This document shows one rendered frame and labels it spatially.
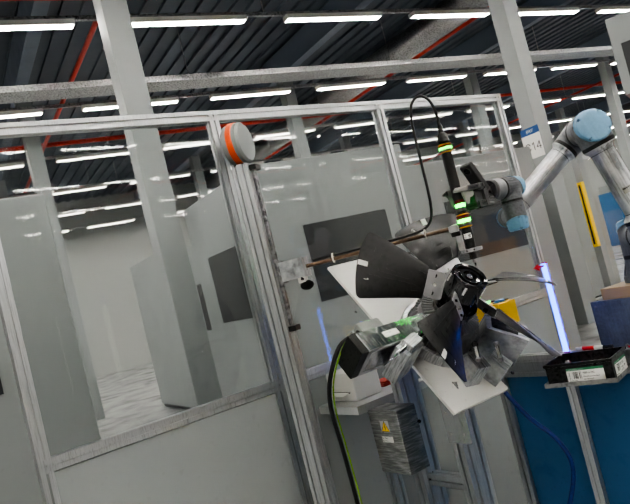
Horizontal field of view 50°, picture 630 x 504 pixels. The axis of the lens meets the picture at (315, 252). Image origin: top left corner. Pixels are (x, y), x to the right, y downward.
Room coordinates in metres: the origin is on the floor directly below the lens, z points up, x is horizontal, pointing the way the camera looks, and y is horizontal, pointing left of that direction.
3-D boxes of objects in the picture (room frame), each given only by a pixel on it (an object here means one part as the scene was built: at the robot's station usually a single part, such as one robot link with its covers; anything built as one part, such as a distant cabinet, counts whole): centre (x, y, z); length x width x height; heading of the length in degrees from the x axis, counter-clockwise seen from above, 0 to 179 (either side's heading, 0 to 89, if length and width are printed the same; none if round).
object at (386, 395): (2.62, -0.09, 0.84); 0.36 x 0.24 x 0.03; 126
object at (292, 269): (2.44, 0.09, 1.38); 0.10 x 0.07 x 0.08; 71
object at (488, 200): (2.30, -0.59, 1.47); 0.12 x 0.08 x 0.09; 126
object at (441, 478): (2.34, -0.26, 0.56); 0.19 x 0.04 x 0.04; 36
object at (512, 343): (2.29, -0.52, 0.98); 0.20 x 0.16 x 0.20; 36
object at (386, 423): (2.38, -0.12, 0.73); 0.15 x 0.09 x 0.22; 36
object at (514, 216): (2.41, -0.72, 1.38); 0.11 x 0.08 x 0.11; 176
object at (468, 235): (2.24, -0.50, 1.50); 0.04 x 0.04 x 0.46
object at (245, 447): (2.82, -0.08, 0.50); 2.59 x 0.03 x 0.91; 126
